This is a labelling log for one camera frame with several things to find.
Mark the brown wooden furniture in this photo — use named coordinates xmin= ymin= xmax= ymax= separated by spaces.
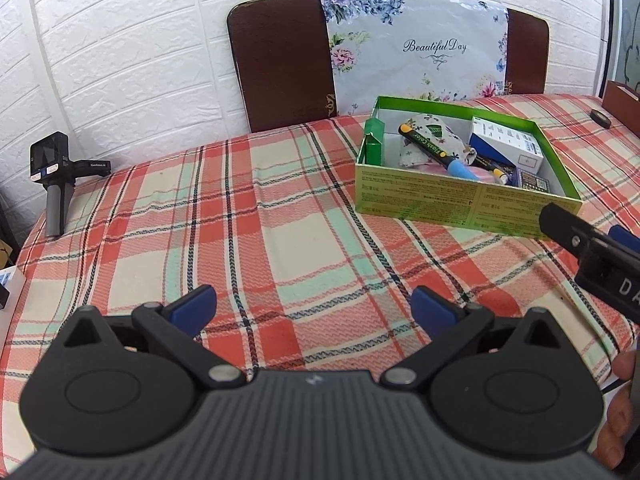
xmin=601 ymin=80 xmax=640 ymax=137

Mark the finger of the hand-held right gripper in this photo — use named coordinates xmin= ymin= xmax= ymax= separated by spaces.
xmin=607 ymin=225 xmax=640 ymax=261
xmin=539 ymin=203 xmax=607 ymax=262

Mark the white and blue box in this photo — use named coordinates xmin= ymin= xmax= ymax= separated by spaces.
xmin=0 ymin=266 xmax=27 ymax=314

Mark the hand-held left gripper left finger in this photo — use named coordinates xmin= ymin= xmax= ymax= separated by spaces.
xmin=57 ymin=284 xmax=247 ymax=390

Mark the floral pillow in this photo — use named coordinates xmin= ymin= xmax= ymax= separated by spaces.
xmin=319 ymin=0 xmax=510 ymax=117

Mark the green cardboard box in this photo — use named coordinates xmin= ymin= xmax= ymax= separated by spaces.
xmin=354 ymin=95 xmax=584 ymax=239

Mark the black calculator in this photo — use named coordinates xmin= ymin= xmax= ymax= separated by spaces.
xmin=512 ymin=167 xmax=554 ymax=192

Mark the glass door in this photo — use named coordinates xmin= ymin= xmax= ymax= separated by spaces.
xmin=605 ymin=0 xmax=640 ymax=92

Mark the white and blue carton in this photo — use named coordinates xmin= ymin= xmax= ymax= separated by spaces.
xmin=467 ymin=116 xmax=546 ymax=175

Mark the brown chair with floral cover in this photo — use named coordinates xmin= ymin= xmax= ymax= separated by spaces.
xmin=226 ymin=0 xmax=551 ymax=133

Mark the red plaid blanket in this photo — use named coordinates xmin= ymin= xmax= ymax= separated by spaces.
xmin=0 ymin=92 xmax=640 ymax=472

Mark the black marker with blue cap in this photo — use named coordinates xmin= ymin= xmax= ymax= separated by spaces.
xmin=397 ymin=124 xmax=480 ymax=182

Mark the small green carton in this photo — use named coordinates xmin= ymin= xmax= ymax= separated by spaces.
xmin=363 ymin=119 xmax=387 ymax=167

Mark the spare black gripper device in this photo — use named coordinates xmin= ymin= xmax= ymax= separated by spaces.
xmin=29 ymin=131 xmax=114 ymax=237

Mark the grey printed drawstring pouch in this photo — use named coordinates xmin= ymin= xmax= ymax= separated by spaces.
xmin=397 ymin=114 xmax=477 ymax=171

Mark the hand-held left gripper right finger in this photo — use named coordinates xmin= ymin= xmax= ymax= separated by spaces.
xmin=382 ymin=285 xmax=563 ymax=390

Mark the person's right hand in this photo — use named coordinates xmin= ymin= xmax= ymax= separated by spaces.
xmin=594 ymin=352 xmax=640 ymax=472

